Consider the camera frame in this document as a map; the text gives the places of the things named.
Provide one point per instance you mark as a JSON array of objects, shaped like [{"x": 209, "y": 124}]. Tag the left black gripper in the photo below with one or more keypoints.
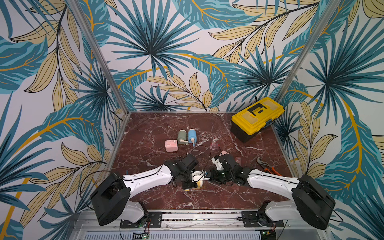
[{"x": 191, "y": 185}]

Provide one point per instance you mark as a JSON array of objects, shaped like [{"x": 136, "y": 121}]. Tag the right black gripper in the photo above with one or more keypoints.
[{"x": 216, "y": 176}]

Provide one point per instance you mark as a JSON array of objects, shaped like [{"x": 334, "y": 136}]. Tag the yellow pencil sharpener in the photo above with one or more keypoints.
[{"x": 200, "y": 185}]

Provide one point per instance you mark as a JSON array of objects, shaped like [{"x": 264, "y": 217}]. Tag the green pencil sharpener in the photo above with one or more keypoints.
[{"x": 182, "y": 138}]

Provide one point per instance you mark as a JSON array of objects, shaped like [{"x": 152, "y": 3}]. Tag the blue pencil sharpener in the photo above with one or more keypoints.
[{"x": 192, "y": 137}]

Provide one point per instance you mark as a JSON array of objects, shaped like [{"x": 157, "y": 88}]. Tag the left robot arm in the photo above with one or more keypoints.
[{"x": 111, "y": 199}]

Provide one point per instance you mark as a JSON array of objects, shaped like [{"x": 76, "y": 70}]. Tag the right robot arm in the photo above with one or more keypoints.
[{"x": 306, "y": 199}]

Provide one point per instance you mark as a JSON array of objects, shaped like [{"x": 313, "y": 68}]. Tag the clear pink tray back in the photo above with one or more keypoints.
[{"x": 215, "y": 147}]

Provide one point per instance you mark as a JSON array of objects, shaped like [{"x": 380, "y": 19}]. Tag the pink sharpener back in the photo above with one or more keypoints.
[{"x": 171, "y": 146}]

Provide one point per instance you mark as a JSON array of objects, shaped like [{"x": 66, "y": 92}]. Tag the yellow black toolbox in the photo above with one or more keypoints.
[{"x": 253, "y": 119}]

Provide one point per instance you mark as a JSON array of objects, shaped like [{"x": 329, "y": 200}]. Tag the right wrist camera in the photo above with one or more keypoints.
[{"x": 217, "y": 163}]

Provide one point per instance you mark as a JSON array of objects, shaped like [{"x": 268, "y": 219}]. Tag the orange handled pliers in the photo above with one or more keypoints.
[{"x": 267, "y": 167}]

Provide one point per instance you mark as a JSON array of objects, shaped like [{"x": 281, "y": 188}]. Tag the aluminium front rail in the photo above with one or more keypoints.
[{"x": 195, "y": 225}]

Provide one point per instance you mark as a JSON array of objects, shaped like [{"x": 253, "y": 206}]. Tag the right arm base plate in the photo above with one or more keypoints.
[{"x": 254, "y": 219}]

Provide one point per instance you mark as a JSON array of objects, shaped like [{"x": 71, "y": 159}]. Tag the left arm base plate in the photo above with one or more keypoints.
[{"x": 152, "y": 220}]

